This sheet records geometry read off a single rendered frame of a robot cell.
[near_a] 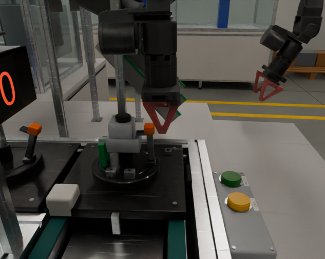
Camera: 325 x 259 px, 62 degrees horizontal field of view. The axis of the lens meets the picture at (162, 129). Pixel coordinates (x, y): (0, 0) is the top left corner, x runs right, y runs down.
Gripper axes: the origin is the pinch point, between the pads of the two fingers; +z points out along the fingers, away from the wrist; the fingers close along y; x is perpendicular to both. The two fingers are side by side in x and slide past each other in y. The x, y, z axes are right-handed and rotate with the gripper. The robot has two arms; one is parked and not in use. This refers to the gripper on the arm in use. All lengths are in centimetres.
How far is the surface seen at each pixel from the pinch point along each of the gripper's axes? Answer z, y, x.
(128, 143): 1.8, 2.3, -6.4
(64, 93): 19, -88, -54
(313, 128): 110, -236, 164
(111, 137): 0.6, 2.3, -9.6
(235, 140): 21.2, -35.9, 23.8
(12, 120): 19, -51, -62
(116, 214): 9.8, 12.7, -7.6
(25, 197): 9.0, 9.3, -24.6
